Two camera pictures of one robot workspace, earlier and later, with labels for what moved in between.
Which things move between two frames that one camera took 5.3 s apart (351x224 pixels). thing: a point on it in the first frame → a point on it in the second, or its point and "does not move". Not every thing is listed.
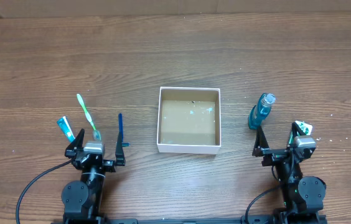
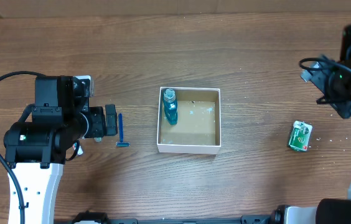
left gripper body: [93, 158] → [111, 119]
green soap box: [304, 127] does not move
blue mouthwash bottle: [261, 111] → [170, 106]
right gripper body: [280, 152] → [323, 86]
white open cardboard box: [189, 120] does not move
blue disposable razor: [121, 130] does not move
